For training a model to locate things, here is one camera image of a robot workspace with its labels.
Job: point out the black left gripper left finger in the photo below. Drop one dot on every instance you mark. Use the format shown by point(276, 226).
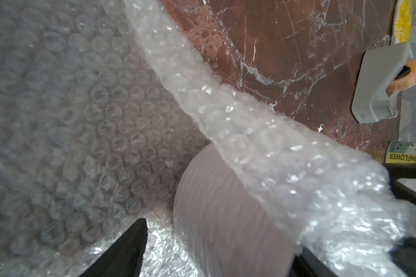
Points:
point(125, 257)

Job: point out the green tape roll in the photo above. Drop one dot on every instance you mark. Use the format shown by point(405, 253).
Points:
point(400, 152)

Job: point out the pale pink mug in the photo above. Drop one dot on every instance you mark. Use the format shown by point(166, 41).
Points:
point(225, 230)

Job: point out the yellow work glove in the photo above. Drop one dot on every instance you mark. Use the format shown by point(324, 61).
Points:
point(402, 21)

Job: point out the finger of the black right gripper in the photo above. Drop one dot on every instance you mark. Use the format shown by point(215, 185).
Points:
point(404, 256)
point(398, 171)

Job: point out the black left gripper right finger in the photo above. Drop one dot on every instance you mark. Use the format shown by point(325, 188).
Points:
point(308, 265)

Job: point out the small grey tray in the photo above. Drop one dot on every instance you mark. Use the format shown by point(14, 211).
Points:
point(384, 73)

